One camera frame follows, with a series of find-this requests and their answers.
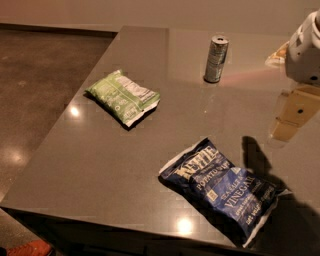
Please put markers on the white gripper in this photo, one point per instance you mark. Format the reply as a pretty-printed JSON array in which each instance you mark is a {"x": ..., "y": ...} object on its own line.
[{"x": 304, "y": 58}]

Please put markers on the green jalapeno chip bag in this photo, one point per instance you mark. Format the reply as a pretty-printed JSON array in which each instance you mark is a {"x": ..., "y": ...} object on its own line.
[{"x": 127, "y": 100}]

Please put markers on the yellow snack bag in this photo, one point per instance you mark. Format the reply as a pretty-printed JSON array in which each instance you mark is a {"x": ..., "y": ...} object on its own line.
[{"x": 278, "y": 57}]

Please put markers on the blue Kettle vinegar chip bag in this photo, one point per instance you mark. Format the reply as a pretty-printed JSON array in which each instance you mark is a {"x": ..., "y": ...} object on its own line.
[{"x": 204, "y": 175}]

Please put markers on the silver drink can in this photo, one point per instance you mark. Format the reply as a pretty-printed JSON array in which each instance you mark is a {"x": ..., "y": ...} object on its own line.
[{"x": 216, "y": 58}]

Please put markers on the red shoe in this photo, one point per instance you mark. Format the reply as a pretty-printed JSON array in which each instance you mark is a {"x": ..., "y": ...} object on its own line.
[{"x": 33, "y": 248}]

